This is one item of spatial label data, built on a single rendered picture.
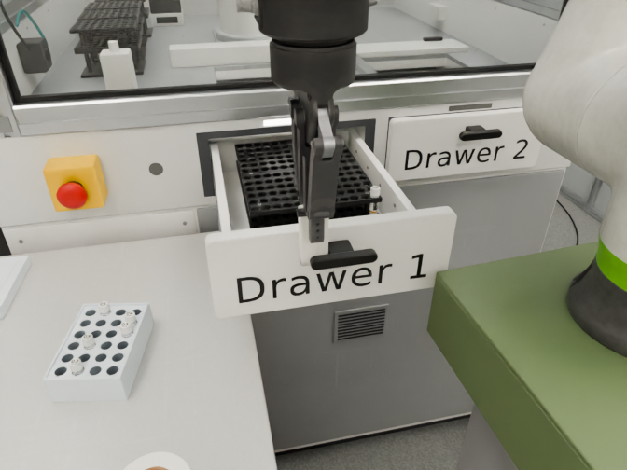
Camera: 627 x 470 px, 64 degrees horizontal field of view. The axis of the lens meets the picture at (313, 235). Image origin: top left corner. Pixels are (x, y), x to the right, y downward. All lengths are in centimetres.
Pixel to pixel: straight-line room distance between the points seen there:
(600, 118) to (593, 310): 19
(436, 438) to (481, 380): 95
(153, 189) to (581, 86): 62
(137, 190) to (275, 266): 36
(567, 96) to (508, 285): 21
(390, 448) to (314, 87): 119
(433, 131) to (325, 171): 46
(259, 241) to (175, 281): 25
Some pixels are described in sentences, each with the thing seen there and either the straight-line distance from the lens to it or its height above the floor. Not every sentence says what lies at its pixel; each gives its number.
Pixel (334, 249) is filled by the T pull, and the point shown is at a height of 91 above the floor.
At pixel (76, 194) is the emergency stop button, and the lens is 80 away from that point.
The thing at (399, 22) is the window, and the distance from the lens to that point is 85.
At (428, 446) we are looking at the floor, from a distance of 151.
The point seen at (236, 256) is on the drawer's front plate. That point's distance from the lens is 56.
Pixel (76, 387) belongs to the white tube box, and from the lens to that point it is 63.
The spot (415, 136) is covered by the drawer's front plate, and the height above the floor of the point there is 90.
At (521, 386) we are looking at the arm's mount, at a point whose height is 85.
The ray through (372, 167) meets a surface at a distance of 79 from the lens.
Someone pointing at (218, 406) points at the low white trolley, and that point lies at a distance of 60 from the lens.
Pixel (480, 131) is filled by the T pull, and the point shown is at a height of 91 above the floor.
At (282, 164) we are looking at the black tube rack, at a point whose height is 90.
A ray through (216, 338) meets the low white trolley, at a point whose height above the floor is 76.
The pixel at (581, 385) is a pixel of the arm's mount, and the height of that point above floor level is 86.
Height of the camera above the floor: 123
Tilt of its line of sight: 33 degrees down
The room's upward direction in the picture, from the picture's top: straight up
